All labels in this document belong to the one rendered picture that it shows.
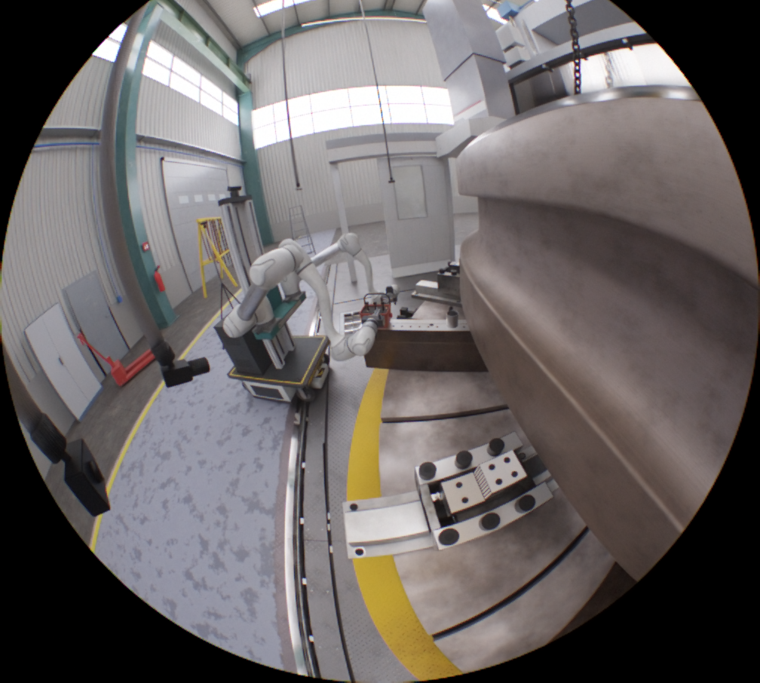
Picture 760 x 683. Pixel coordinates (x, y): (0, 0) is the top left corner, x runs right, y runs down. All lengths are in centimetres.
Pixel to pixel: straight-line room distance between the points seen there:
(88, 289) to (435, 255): 792
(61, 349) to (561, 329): 615
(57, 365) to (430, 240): 776
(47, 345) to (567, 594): 640
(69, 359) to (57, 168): 412
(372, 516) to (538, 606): 96
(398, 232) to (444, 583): 442
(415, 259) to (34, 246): 829
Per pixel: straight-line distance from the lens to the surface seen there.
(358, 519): 110
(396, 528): 108
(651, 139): 46
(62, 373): 566
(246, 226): 190
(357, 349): 110
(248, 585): 188
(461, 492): 81
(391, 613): 160
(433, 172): 444
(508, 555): 129
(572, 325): 71
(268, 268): 97
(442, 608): 127
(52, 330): 567
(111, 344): 668
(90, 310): 653
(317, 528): 164
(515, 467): 79
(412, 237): 433
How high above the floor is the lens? 153
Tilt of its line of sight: 27 degrees down
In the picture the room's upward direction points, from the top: 8 degrees counter-clockwise
